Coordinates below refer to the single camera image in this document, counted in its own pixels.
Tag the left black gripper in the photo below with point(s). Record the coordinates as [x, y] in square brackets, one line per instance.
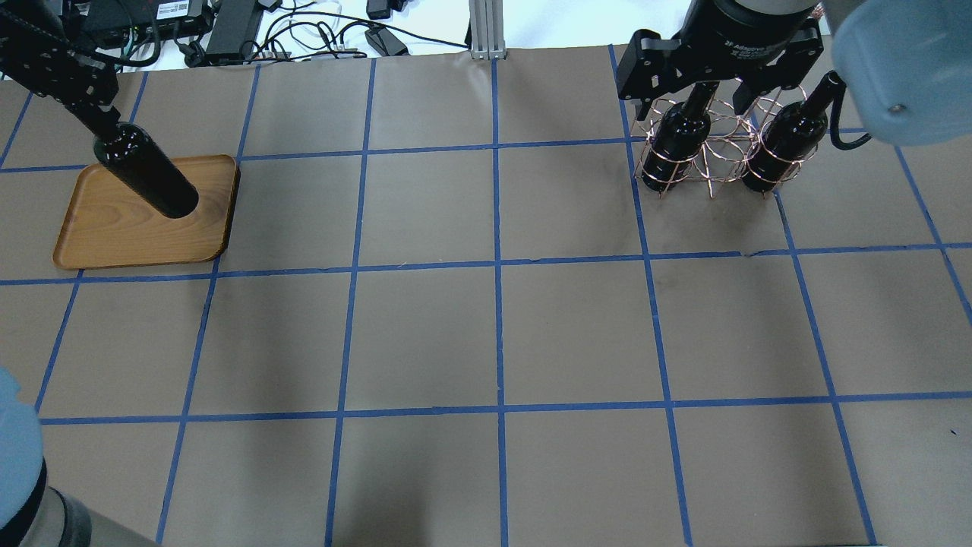
[62, 70]

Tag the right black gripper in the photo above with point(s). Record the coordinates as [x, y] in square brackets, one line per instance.
[752, 39]

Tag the dark wine bottle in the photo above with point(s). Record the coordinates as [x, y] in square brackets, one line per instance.
[132, 156]
[679, 138]
[791, 137]

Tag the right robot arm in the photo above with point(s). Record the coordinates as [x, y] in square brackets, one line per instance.
[907, 64]

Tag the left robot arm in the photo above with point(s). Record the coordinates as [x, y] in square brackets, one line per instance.
[33, 512]

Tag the wooden tray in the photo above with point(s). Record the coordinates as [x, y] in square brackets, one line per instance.
[106, 225]

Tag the black electronics box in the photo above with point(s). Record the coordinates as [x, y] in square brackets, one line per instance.
[232, 37]

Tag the black power adapter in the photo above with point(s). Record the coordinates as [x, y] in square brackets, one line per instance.
[385, 43]

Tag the copper wire bottle basket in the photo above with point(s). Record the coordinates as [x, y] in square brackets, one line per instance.
[720, 160]

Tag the aluminium frame post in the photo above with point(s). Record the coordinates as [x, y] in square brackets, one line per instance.
[486, 30]

